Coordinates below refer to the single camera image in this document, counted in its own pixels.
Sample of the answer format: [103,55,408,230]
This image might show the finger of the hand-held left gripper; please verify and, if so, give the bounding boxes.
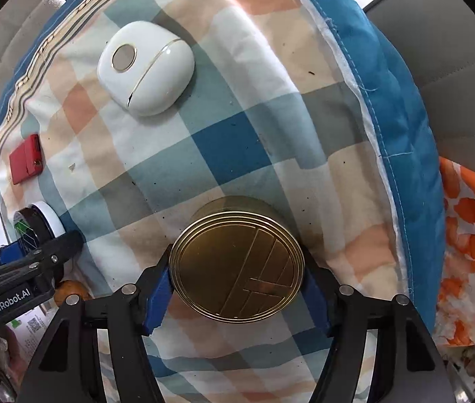
[0,243,27,269]
[0,230,85,290]

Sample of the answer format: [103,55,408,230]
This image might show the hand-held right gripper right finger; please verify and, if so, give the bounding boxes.
[299,256,465,403]

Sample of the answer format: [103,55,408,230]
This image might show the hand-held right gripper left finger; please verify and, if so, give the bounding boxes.
[16,246,177,403]

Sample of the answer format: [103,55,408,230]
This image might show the black jar with white lid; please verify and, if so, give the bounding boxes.
[13,201,67,248]

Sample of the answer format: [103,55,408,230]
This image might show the round gold tin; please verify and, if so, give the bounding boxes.
[169,196,305,324]

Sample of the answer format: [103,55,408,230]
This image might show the white box with green print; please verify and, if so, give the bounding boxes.
[4,298,59,357]

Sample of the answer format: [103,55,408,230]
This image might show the orange fruit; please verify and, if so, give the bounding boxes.
[54,280,92,306]

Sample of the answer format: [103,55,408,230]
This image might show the small red box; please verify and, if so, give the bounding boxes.
[9,133,45,184]

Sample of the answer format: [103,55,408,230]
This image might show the orange floral cloth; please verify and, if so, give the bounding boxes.
[433,156,475,347]

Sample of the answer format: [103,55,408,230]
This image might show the checked blanket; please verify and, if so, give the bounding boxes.
[0,0,410,403]

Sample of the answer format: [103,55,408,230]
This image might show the blue quilt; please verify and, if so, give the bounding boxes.
[0,0,448,337]

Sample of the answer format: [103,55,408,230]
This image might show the white rounded case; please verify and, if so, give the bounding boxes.
[97,21,196,117]

